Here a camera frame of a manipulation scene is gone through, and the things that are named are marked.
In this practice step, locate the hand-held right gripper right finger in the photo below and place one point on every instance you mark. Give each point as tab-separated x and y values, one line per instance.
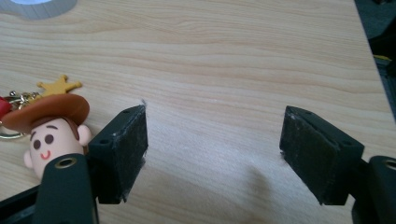
314	155

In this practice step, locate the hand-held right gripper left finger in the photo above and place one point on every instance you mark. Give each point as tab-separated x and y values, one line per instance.
118	155

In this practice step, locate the yellow star charm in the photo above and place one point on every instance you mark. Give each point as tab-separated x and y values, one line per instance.
59	85

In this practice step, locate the red charm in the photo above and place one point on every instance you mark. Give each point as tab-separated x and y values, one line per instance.
3	107

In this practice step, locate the grey round container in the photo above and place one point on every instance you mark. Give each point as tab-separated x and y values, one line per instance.
37	7

